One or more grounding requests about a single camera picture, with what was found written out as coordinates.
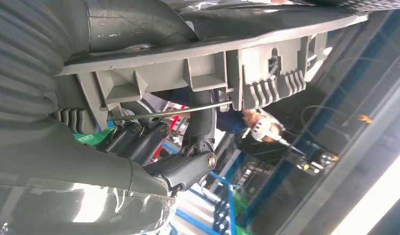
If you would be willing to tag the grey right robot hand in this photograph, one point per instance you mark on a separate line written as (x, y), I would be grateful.
(57, 181)

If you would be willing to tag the green plastic crate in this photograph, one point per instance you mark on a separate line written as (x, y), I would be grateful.
(89, 139)

